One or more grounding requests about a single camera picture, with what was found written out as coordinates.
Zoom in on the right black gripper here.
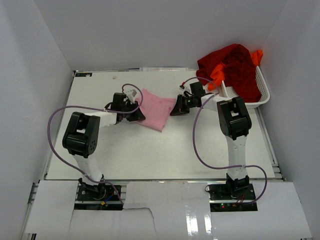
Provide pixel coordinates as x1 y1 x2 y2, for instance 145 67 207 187
170 94 196 116

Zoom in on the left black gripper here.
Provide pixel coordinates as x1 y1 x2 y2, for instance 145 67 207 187
121 101 145 122

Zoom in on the pink t shirt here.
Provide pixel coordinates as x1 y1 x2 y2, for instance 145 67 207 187
136 88 176 132

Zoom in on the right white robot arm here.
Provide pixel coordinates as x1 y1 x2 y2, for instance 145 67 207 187
170 81 252 200

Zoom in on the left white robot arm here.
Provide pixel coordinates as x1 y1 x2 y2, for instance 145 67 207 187
62 89 146 200

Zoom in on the orange t shirt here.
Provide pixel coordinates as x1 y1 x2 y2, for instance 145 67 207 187
210 46 264 95

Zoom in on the white plastic basket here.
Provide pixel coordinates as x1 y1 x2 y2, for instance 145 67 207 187
221 66 270 109

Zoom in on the black label sticker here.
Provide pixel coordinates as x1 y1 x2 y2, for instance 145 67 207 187
74 72 93 78

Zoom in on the dark red t shirt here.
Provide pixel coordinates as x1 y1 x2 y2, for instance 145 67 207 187
196 43 264 103

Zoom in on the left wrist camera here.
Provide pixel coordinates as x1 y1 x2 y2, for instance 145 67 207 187
124 89 138 104

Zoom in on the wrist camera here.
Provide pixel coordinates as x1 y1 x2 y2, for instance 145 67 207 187
124 89 138 104
179 84 192 95

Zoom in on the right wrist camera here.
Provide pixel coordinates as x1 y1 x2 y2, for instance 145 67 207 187
179 84 192 95

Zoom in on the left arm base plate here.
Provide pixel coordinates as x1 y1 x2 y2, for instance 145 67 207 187
74 182 123 211

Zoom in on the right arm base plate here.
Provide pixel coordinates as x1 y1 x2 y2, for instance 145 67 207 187
204 183 258 213

